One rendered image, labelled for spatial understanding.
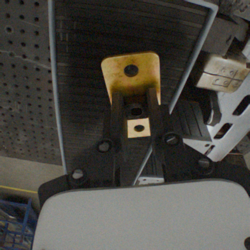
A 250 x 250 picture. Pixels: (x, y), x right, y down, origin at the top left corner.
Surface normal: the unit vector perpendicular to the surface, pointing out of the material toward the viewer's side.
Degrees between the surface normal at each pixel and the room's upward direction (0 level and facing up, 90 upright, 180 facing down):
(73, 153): 0
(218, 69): 0
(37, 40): 0
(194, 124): 90
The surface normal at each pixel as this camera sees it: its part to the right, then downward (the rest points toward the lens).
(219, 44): 0.06, 0.73
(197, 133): 0.17, -0.65
